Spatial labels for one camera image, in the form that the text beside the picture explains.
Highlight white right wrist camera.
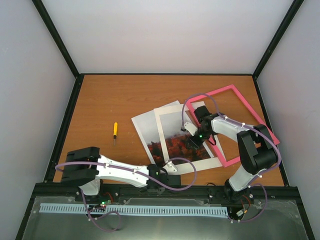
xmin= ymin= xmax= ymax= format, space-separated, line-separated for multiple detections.
xmin=180 ymin=122 xmax=198 ymax=136

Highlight clear glass pane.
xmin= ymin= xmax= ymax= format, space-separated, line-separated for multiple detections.
xmin=159 ymin=112 xmax=211 ymax=162

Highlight pink wooden picture frame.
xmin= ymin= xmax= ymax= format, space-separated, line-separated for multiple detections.
xmin=184 ymin=84 xmax=266 ymax=168

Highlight clear acrylic front panel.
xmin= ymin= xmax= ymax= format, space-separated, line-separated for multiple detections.
xmin=21 ymin=197 xmax=314 ymax=240

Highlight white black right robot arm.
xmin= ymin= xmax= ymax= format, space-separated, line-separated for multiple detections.
xmin=181 ymin=106 xmax=280 ymax=202

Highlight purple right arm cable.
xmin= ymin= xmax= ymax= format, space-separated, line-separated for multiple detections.
xmin=179 ymin=93 xmax=282 ymax=224

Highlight black aluminium enclosure frame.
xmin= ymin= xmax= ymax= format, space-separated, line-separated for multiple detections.
xmin=14 ymin=0 xmax=320 ymax=240

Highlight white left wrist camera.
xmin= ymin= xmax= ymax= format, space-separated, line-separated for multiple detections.
xmin=163 ymin=161 xmax=178 ymax=175

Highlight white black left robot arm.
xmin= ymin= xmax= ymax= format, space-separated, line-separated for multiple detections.
xmin=55 ymin=146 xmax=182 ymax=202

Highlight yellow handled screwdriver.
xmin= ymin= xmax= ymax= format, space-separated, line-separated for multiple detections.
xmin=112 ymin=122 xmax=118 ymax=146

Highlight white mat board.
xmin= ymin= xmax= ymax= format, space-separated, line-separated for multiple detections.
xmin=154 ymin=104 xmax=222 ymax=175

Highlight autumn forest photo print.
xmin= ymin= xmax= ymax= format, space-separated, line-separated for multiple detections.
xmin=131 ymin=100 xmax=181 ymax=167

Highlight light blue slotted cable duct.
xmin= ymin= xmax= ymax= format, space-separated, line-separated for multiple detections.
xmin=38 ymin=203 xmax=228 ymax=218

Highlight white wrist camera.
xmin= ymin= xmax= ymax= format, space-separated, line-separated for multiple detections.
xmin=180 ymin=122 xmax=198 ymax=136
xmin=163 ymin=161 xmax=178 ymax=175

